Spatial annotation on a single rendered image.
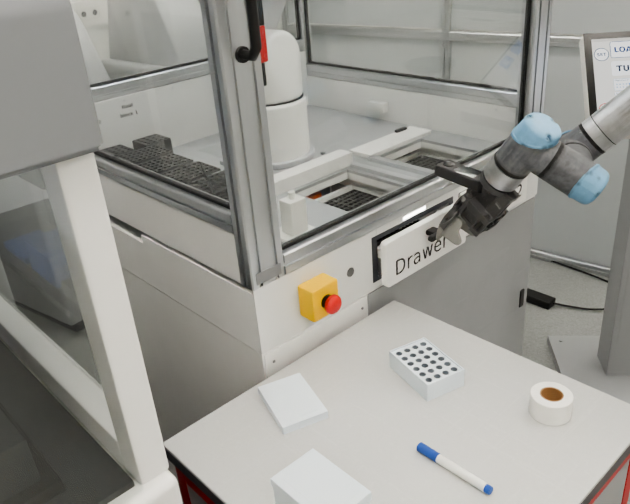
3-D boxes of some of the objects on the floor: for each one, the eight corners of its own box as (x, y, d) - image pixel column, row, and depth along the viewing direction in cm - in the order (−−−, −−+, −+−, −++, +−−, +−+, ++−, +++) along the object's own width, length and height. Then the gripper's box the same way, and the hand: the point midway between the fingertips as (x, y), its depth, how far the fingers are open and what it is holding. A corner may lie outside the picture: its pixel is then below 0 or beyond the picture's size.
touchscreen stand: (726, 434, 207) (814, 119, 161) (577, 431, 213) (621, 126, 167) (668, 342, 251) (724, 74, 205) (547, 341, 257) (574, 81, 211)
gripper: (500, 206, 124) (446, 267, 140) (531, 188, 131) (476, 249, 147) (470, 174, 127) (420, 238, 143) (501, 158, 133) (450, 221, 149)
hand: (443, 230), depth 145 cm, fingers closed on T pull, 3 cm apart
